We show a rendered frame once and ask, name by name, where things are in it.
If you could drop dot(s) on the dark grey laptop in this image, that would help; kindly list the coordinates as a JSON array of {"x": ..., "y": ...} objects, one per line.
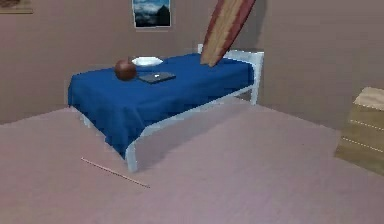
[{"x": 156, "y": 77}]

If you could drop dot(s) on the blue white-framed bed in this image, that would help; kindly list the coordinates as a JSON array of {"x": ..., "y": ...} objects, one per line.
[{"x": 140, "y": 100}]

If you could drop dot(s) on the brown basketball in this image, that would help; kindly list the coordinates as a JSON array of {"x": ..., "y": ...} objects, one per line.
[{"x": 125, "y": 69}]

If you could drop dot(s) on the red and tan surfboard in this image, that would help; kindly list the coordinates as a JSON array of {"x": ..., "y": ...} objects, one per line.
[{"x": 224, "y": 29}]

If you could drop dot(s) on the thin brown stick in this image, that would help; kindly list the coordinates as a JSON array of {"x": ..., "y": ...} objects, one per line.
[{"x": 115, "y": 172}]

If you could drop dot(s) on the tan wooden chest of drawers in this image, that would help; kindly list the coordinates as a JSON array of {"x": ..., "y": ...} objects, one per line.
[{"x": 364, "y": 131}]

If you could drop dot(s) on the blue mountain wall picture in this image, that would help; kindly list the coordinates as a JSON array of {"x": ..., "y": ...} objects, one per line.
[{"x": 151, "y": 12}]

